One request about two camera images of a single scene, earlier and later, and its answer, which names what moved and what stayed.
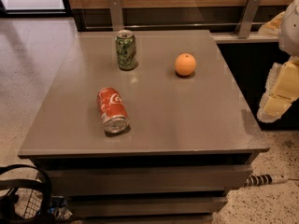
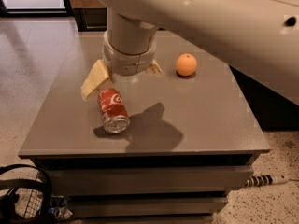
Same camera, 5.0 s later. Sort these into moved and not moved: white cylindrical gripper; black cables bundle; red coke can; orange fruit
Moved: white cylindrical gripper
Not moved: black cables bundle; red coke can; orange fruit
